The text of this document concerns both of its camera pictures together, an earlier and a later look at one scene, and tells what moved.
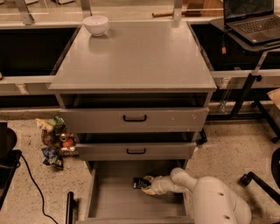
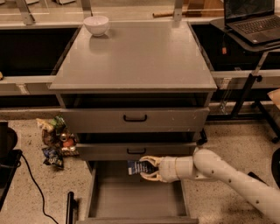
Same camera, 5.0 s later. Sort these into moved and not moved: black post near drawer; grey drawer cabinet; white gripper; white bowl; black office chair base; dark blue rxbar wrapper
Moved: dark blue rxbar wrapper; white gripper
Not moved: white bowl; grey drawer cabinet; black post near drawer; black office chair base
